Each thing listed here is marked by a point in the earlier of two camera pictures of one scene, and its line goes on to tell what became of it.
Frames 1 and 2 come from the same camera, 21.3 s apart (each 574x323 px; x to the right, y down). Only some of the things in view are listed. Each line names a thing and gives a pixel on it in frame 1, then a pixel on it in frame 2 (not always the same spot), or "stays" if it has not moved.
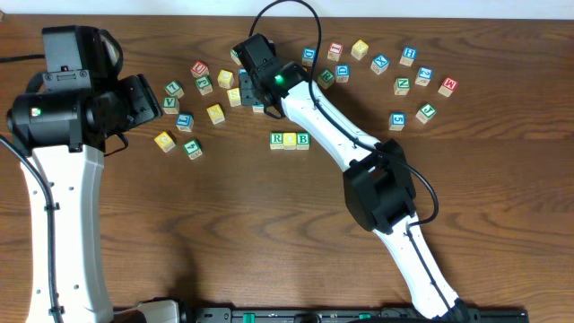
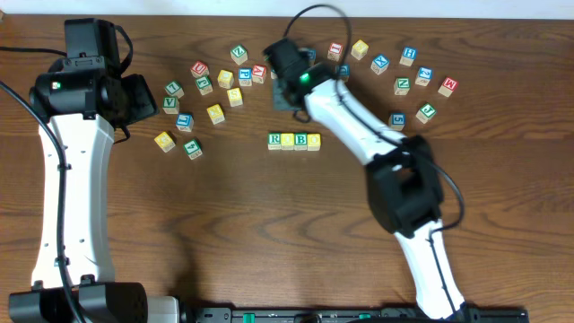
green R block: (276, 140) stays
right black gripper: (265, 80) to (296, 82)
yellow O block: (290, 141) stays
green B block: (303, 141) stays
